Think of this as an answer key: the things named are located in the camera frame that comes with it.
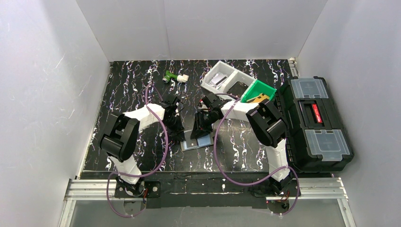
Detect black tool box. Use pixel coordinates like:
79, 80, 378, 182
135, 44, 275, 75
277, 76, 355, 173

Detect green white pipe fitting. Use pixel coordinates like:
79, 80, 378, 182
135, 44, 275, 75
163, 70, 189, 84

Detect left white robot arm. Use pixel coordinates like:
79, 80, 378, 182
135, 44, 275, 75
99, 95, 185, 185

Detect purple cable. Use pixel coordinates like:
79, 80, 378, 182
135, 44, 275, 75
213, 93, 301, 216
106, 84, 170, 218

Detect cards in white bin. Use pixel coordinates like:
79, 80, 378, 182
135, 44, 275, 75
209, 72, 228, 89

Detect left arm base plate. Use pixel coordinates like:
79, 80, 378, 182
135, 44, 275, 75
114, 181, 161, 198

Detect aluminium frame rail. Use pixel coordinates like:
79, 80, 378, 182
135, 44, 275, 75
59, 176, 356, 227

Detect black item in bin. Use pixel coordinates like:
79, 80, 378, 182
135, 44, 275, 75
226, 81, 249, 97

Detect green plastic bin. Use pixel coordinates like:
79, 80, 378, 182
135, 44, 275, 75
240, 80, 277, 103

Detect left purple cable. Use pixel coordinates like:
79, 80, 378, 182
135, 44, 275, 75
106, 84, 170, 218

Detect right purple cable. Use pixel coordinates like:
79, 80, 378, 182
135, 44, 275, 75
213, 93, 301, 216

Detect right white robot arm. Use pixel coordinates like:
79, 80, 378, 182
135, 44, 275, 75
191, 93, 290, 182

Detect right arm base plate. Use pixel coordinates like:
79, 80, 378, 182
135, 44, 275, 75
248, 179, 298, 200

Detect yellow item in green bin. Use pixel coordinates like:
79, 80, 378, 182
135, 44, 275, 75
246, 93, 270, 103

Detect grey credit card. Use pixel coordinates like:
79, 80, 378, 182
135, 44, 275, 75
183, 140, 198, 150

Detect white two-compartment bin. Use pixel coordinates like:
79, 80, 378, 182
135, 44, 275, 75
201, 61, 256, 94

